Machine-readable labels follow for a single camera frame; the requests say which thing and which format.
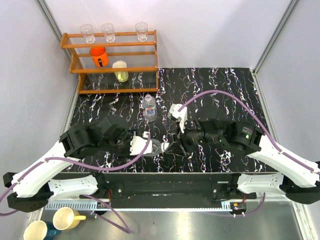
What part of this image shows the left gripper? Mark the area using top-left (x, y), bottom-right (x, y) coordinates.
top-left (102, 129), bottom-right (142, 161)

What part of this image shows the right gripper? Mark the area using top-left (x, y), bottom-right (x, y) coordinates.
top-left (165, 118), bottom-right (223, 157)

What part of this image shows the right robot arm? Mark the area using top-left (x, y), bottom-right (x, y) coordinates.
top-left (161, 117), bottom-right (320, 205)

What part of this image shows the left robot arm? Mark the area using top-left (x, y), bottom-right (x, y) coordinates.
top-left (1, 116), bottom-right (137, 213)

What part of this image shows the labelled clear plastic bottle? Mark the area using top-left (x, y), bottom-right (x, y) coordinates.
top-left (142, 94), bottom-right (157, 123)

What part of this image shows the pale yellow cup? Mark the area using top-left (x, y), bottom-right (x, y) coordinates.
top-left (112, 60), bottom-right (129, 83)

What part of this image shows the wooden three-tier rack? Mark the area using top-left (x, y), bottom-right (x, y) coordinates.
top-left (60, 30), bottom-right (160, 95)

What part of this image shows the orange mug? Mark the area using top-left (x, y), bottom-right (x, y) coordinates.
top-left (89, 46), bottom-right (109, 68)

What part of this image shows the yellow mug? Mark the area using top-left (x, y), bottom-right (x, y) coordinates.
top-left (52, 207), bottom-right (87, 231)

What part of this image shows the middle drinking glass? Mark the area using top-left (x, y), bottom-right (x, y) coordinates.
top-left (101, 23), bottom-right (116, 43)

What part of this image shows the drinking glass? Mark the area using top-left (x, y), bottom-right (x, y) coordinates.
top-left (101, 23), bottom-right (116, 43)
top-left (79, 24), bottom-right (96, 44)
top-left (135, 22), bottom-right (148, 42)

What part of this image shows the right drinking glass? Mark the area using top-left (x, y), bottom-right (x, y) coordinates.
top-left (135, 22), bottom-right (148, 42)

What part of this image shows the left drinking glass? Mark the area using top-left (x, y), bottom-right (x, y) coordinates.
top-left (79, 24), bottom-right (96, 44)

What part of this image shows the dark blue mug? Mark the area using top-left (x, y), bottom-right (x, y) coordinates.
top-left (23, 220), bottom-right (62, 240)

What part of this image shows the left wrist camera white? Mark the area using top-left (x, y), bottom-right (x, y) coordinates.
top-left (129, 136), bottom-right (152, 156)

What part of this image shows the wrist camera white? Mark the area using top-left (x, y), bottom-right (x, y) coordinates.
top-left (167, 104), bottom-right (188, 133)
top-left (129, 136), bottom-right (152, 156)

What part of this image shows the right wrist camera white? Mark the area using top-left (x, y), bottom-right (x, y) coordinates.
top-left (167, 104), bottom-right (188, 133)

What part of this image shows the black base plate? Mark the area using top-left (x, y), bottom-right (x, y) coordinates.
top-left (48, 171), bottom-right (265, 210)

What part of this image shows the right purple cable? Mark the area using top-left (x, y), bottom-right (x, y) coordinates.
top-left (178, 89), bottom-right (320, 217)

